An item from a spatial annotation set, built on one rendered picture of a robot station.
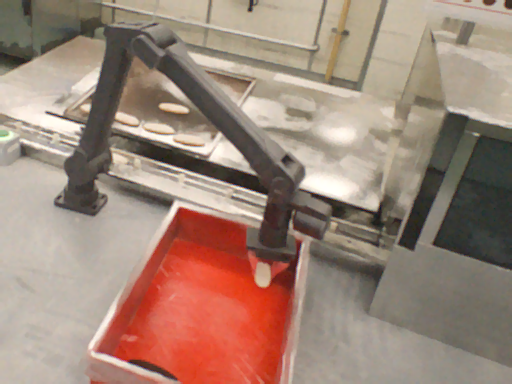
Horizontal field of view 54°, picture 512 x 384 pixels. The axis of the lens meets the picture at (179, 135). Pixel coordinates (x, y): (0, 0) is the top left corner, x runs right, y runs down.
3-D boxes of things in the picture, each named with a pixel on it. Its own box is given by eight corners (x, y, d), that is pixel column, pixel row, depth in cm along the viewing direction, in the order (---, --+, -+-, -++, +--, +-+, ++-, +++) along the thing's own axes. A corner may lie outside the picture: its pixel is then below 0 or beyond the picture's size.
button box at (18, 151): (-16, 169, 145) (-18, 136, 140) (3, 158, 152) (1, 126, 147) (7, 178, 143) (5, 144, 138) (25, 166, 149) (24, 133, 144)
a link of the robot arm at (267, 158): (154, 39, 107) (125, 50, 99) (168, 19, 104) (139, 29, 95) (295, 184, 103) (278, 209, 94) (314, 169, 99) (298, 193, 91)
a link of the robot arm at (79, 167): (130, 1, 107) (101, 8, 99) (182, 30, 103) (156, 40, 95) (86, 158, 131) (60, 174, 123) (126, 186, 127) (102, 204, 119)
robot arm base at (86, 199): (52, 205, 128) (94, 217, 126) (51, 178, 124) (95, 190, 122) (68, 188, 136) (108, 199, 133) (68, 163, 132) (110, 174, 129)
